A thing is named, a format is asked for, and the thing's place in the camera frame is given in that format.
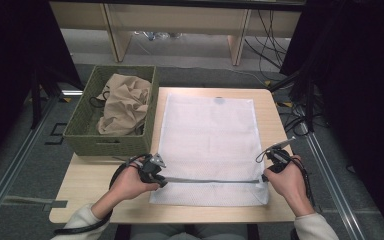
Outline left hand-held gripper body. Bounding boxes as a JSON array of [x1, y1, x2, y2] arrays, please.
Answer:
[[139, 153, 167, 185]]

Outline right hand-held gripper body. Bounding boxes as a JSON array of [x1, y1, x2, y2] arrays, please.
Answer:
[[264, 137, 297, 174]]

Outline white mesh laundry bag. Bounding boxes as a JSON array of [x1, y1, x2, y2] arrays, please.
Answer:
[[148, 93, 270, 206]]

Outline beige garment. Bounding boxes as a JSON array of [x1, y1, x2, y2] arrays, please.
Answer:
[[89, 73, 153, 137]]

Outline green woven basket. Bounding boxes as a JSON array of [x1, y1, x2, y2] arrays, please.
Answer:
[[62, 64, 160, 157]]

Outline person's right hand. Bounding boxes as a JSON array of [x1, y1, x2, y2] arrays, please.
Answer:
[[263, 154, 311, 208]]

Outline person's left hand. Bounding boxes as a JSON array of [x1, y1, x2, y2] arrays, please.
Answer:
[[109, 159, 162, 203]]

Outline person's legs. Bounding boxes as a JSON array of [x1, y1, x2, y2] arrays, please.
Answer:
[[129, 223, 249, 240]]

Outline black metal stand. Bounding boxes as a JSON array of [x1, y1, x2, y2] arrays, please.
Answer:
[[29, 64, 85, 131], [268, 68, 317, 133]]

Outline black curtain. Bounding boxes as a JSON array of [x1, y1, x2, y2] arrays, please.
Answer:
[[0, 0, 85, 174], [279, 0, 384, 240]]

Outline clear plastic bottles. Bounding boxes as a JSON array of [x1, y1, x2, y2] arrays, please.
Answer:
[[134, 30, 183, 42]]

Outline black floor cables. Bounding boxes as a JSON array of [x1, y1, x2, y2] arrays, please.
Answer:
[[277, 99, 329, 138]]

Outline metal floor rail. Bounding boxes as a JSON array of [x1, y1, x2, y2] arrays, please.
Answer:
[[299, 122, 368, 240], [0, 95, 60, 231]]

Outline black hanging cables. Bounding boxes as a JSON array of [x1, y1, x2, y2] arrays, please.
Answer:
[[244, 9, 293, 73]]

